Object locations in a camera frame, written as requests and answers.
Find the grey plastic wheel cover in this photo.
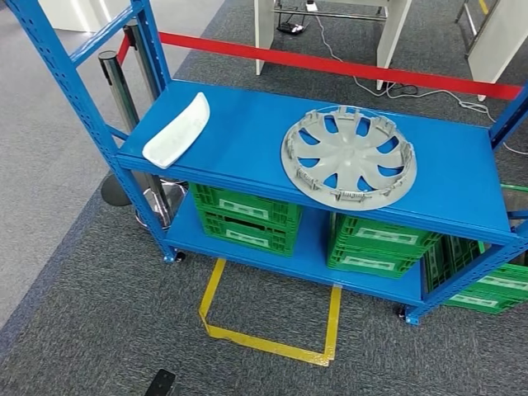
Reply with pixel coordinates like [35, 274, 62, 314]
[280, 105, 418, 213]

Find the blue metal shelf rack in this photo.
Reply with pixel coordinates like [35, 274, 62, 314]
[4, 0, 528, 328]

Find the green plastic crate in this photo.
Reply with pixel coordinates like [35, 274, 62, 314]
[188, 182, 305, 234]
[329, 213, 443, 259]
[327, 240, 420, 281]
[198, 210, 299, 258]

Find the chrome barrier stanchion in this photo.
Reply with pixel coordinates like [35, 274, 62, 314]
[123, 19, 189, 230]

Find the white car mirror cover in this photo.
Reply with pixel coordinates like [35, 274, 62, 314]
[141, 92, 211, 170]

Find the long red barrier belt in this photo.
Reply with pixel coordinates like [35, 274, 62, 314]
[158, 31, 523, 102]

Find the black wifi router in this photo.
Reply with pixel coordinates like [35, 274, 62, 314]
[276, 21, 311, 36]

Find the black pole floor stand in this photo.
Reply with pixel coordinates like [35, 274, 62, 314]
[97, 49, 142, 208]

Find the short red barrier belt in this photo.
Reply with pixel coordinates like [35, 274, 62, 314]
[116, 33, 132, 67]

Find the black barrier belt head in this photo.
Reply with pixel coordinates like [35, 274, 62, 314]
[123, 19, 140, 51]

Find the large open green crate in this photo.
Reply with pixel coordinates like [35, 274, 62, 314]
[423, 182, 528, 317]

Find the white cable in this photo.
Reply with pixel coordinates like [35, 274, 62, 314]
[315, 13, 388, 99]
[385, 84, 528, 158]

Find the black cable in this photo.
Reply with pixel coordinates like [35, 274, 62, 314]
[381, 82, 419, 99]

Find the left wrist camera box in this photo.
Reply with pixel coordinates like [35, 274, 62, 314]
[144, 369, 177, 396]

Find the white desk with metal rail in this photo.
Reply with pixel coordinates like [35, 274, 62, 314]
[253, 0, 413, 92]

